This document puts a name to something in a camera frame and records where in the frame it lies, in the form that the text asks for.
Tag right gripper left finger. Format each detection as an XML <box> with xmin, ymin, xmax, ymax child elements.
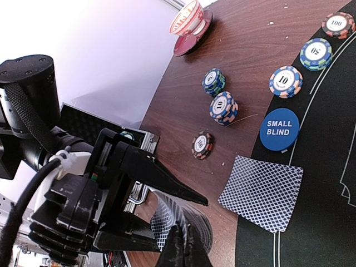
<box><xmin>156</xmin><ymin>225</ymin><xmax>184</xmax><ymax>267</ymax></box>

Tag red white patterned bowl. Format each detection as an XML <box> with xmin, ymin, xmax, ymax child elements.
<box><xmin>169</xmin><ymin>1</ymin><xmax>206</xmax><ymax>36</ymax></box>

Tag green white chips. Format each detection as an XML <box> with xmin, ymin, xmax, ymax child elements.
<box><xmin>299</xmin><ymin>38</ymin><xmax>333</xmax><ymax>71</ymax></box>

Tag green white chip stack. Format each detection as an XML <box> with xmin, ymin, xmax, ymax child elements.
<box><xmin>202</xmin><ymin>68</ymin><xmax>226</xmax><ymax>97</ymax></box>

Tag round black poker mat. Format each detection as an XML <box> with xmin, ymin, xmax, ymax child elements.
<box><xmin>236</xmin><ymin>1</ymin><xmax>355</xmax><ymax>266</ymax></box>

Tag blue white chip stack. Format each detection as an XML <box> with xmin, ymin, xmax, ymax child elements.
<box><xmin>209</xmin><ymin>91</ymin><xmax>239</xmax><ymax>126</ymax></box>

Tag dark red saucer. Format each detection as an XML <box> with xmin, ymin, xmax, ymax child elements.
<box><xmin>173</xmin><ymin>9</ymin><xmax>213</xmax><ymax>57</ymax></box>

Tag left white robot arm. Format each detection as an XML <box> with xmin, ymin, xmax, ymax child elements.
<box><xmin>1</xmin><ymin>55</ymin><xmax>211</xmax><ymax>266</ymax></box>

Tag red black chips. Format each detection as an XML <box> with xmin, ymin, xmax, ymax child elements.
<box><xmin>322</xmin><ymin>12</ymin><xmax>355</xmax><ymax>39</ymax></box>

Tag blue white chips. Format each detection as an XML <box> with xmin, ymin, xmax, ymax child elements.
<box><xmin>269</xmin><ymin>66</ymin><xmax>303</xmax><ymax>99</ymax></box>

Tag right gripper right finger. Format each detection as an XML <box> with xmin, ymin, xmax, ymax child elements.
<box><xmin>184</xmin><ymin>225</ymin><xmax>212</xmax><ymax>267</ymax></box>

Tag red black chip stack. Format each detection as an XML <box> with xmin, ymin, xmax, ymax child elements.
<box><xmin>191</xmin><ymin>131</ymin><xmax>215</xmax><ymax>160</ymax></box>

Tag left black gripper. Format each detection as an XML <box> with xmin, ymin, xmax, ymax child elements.
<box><xmin>29</xmin><ymin>128</ymin><xmax>208</xmax><ymax>264</ymax></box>

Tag blue card deck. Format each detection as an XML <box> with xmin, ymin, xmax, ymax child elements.
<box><xmin>150</xmin><ymin>188</ymin><xmax>213</xmax><ymax>253</ymax></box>

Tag aluminium poker case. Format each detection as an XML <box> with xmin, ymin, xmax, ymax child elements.
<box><xmin>60</xmin><ymin>103</ymin><xmax>161</xmax><ymax>214</ymax></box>

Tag blue small blind button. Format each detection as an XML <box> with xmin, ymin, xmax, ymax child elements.
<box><xmin>259</xmin><ymin>108</ymin><xmax>300</xmax><ymax>152</ymax></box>

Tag chips in case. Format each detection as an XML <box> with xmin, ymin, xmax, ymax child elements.
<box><xmin>120</xmin><ymin>131</ymin><xmax>136</xmax><ymax>141</ymax></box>

